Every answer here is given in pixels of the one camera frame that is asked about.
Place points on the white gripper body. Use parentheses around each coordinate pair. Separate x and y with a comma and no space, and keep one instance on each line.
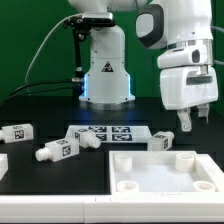
(185,87)

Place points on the white front obstacle rail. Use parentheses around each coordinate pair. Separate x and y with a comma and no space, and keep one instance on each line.
(190,207)

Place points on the white marker base plate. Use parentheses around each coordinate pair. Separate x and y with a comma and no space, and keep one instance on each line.
(115,134)

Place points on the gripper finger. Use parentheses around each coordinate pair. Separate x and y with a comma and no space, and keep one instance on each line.
(185,119)
(203,111)

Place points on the white left obstacle block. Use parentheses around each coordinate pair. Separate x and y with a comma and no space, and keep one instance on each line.
(3,165)

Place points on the black camera stand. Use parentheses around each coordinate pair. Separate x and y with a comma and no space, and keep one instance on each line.
(81,26)

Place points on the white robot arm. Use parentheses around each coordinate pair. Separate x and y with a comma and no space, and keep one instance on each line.
(181,27)

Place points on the white square table top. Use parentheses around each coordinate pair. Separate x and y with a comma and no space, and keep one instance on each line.
(163,172)

